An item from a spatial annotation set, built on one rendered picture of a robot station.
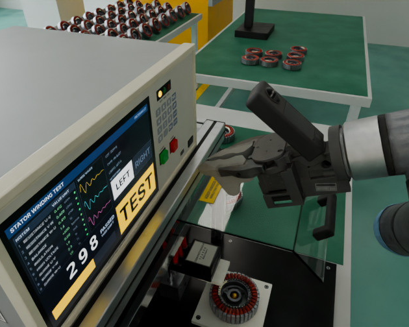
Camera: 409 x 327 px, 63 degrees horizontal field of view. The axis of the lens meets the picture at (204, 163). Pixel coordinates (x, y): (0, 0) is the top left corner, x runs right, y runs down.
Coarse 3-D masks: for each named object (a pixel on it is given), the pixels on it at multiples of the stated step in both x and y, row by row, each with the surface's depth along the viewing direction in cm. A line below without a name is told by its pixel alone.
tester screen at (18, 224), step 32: (128, 128) 42; (96, 160) 37; (128, 160) 44; (64, 192) 33; (96, 192) 38; (128, 192) 45; (32, 224) 30; (64, 224) 34; (96, 224) 40; (32, 256) 31; (64, 256) 35; (64, 288) 36
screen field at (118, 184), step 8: (144, 152) 48; (136, 160) 46; (144, 160) 48; (128, 168) 44; (136, 168) 46; (120, 176) 43; (128, 176) 44; (112, 184) 41; (120, 184) 43; (120, 192) 43
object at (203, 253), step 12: (168, 240) 77; (192, 252) 71; (204, 252) 71; (216, 252) 71; (180, 264) 71; (192, 264) 69; (204, 264) 69; (216, 264) 72; (228, 264) 74; (168, 276) 76; (204, 276) 69; (216, 276) 71
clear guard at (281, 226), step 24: (240, 192) 65; (192, 216) 60; (216, 216) 60; (240, 216) 60; (264, 216) 60; (288, 216) 60; (312, 216) 63; (264, 240) 55; (288, 240) 55; (312, 240) 59; (312, 264) 55
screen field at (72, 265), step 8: (96, 232) 40; (88, 240) 39; (96, 240) 40; (88, 248) 39; (96, 248) 41; (80, 256) 38; (88, 256) 39; (72, 264) 37; (80, 264) 38; (64, 272) 36; (72, 272) 37
